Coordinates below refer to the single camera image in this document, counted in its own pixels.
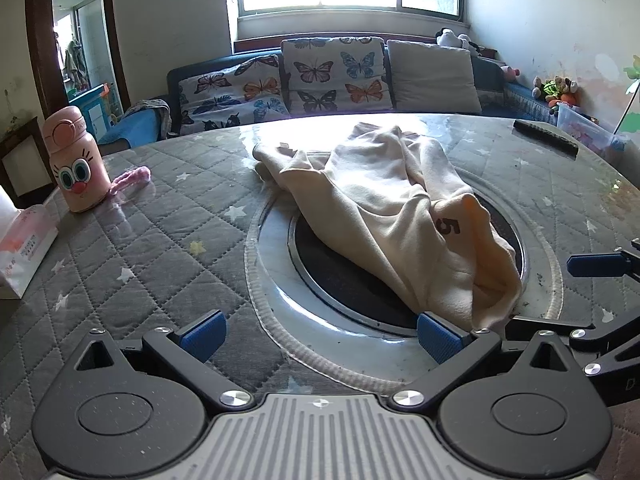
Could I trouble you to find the blue cabinet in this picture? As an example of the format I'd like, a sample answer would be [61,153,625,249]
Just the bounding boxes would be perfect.
[67,82,121,131]

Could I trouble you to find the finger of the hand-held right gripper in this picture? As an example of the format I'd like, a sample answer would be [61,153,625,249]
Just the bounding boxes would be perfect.
[567,238,640,282]
[504,310,640,409]

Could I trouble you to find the green plant decoration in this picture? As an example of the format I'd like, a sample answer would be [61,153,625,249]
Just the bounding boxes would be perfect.
[615,55,640,136]

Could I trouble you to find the pink fuzzy strap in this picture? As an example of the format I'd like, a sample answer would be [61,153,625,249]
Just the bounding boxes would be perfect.
[102,165,152,202]

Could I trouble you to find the wide butterfly print cushion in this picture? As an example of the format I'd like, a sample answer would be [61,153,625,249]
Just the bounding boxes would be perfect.
[178,54,291,136]

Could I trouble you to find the panda plush toy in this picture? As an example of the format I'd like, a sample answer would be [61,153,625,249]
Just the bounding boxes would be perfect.
[436,28,481,57]

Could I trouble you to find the dark wooden cabinet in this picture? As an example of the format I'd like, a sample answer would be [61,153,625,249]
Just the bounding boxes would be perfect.
[0,117,47,211]

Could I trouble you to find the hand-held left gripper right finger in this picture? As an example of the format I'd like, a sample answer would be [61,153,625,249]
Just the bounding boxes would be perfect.
[392,311,586,411]

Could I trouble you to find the plain grey pillow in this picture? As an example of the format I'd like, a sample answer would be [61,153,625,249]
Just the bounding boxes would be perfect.
[387,40,482,115]

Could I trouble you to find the pink cartoon face bottle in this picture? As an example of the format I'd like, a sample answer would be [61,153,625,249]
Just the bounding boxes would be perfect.
[41,106,102,213]

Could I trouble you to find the hanging clothes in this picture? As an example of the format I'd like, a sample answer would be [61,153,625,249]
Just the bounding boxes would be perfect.
[55,32,87,86]

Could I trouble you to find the blue blanket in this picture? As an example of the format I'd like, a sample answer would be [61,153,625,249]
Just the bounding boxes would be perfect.
[97,107,171,147]

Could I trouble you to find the round black built-in cooktop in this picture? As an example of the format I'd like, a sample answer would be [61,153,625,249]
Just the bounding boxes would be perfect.
[245,180,563,386]

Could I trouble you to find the white pink tissue box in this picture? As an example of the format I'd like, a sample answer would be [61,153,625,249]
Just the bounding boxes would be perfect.
[0,185,60,300]

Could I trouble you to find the stuffed toys on ledge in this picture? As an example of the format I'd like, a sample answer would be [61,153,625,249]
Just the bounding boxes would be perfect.
[546,76,579,109]

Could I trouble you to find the tall butterfly print cushion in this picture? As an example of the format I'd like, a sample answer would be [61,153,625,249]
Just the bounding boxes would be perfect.
[280,36,396,116]

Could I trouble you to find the grey crumpled cloth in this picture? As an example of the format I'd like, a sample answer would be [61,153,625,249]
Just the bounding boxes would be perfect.
[122,99,173,133]

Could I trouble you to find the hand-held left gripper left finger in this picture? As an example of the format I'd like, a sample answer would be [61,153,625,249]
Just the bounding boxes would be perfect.
[75,310,254,411]

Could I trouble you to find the cream garment with dark print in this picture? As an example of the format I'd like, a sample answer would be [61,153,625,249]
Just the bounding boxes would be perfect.
[252,122,525,333]

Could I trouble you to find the black remote control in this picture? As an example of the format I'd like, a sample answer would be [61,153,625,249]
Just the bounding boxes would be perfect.
[513,119,580,158]

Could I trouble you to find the dark blue sofa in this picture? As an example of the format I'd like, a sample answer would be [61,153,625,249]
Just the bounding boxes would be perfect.
[167,35,566,136]

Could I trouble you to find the brown door frame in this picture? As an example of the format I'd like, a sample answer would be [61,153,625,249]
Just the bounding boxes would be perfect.
[25,0,132,122]

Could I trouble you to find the clear plastic storage box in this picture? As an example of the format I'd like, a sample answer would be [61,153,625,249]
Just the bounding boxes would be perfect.
[556,102,632,154]

